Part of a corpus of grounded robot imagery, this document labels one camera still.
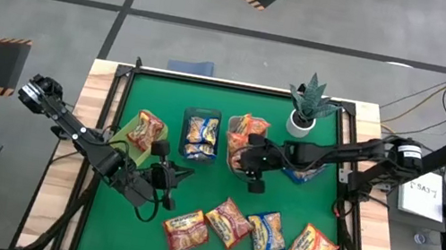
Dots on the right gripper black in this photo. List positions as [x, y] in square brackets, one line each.
[262, 159]

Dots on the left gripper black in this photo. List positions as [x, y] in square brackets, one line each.
[160, 176]

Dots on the blue Maruchan noodle packet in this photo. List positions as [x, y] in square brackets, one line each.
[203, 130]
[200, 152]
[302, 178]
[267, 233]

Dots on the red Maruchan noodle packet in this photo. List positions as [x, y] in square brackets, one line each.
[185, 232]
[146, 130]
[228, 221]

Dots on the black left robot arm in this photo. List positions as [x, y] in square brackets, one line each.
[68, 126]

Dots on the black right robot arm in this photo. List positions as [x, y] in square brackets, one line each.
[336, 151]

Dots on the snake plant in white pot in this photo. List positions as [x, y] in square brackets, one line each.
[295, 128]

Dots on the white plastic bin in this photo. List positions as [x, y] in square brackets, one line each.
[230, 124]

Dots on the dark green plastic bin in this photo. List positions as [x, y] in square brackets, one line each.
[204, 113]

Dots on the yellow-green plastic bin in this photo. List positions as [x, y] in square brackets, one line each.
[121, 137]

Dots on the white labelled box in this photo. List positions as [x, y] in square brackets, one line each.
[421, 199]

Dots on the small grey round object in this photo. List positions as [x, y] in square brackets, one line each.
[420, 238]

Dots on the black metal table frame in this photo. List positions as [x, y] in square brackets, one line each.
[124, 71]

